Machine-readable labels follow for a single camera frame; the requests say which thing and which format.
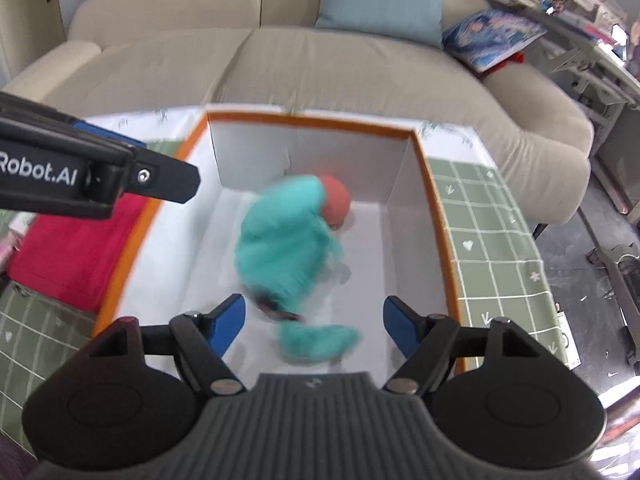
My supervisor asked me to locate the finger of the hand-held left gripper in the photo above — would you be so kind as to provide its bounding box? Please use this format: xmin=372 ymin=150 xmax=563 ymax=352
xmin=0 ymin=91 xmax=148 ymax=167
xmin=82 ymin=146 xmax=202 ymax=221

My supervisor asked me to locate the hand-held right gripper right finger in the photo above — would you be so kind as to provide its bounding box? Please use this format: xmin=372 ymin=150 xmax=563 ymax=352
xmin=382 ymin=296 xmax=521 ymax=395

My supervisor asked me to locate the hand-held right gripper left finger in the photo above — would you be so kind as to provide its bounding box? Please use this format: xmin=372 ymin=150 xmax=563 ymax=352
xmin=120 ymin=294 xmax=247 ymax=395

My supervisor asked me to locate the orange cardboard box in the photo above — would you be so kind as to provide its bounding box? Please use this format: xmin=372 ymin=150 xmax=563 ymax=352
xmin=92 ymin=105 xmax=468 ymax=376

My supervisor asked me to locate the teal plush toy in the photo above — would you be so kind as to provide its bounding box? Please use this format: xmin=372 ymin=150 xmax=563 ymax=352
xmin=235 ymin=175 xmax=363 ymax=363

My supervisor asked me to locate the pale pink packet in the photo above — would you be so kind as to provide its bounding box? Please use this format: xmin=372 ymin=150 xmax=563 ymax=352
xmin=0 ymin=212 xmax=37 ymax=277

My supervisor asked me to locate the red folded cloth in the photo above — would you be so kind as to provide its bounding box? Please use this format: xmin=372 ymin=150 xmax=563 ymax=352
xmin=7 ymin=192 xmax=151 ymax=313

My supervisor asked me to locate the green checked tablecloth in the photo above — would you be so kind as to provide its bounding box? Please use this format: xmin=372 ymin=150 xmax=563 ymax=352
xmin=0 ymin=105 xmax=581 ymax=401

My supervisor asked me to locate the cream door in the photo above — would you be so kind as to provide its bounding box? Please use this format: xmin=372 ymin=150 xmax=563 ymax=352
xmin=0 ymin=0 xmax=67 ymax=83

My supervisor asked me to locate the beige sofa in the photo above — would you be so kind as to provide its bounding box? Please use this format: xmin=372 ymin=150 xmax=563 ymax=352
xmin=2 ymin=0 xmax=596 ymax=226

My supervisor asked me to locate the grey metal stand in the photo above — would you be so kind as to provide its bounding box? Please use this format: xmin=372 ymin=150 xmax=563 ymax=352
xmin=585 ymin=242 xmax=640 ymax=361

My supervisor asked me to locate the light blue pillow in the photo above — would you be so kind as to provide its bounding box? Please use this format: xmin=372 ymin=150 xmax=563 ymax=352
xmin=315 ymin=0 xmax=446 ymax=51

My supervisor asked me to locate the blue printed cushion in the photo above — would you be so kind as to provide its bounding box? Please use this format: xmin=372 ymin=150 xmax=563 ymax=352
xmin=442 ymin=9 xmax=548 ymax=73

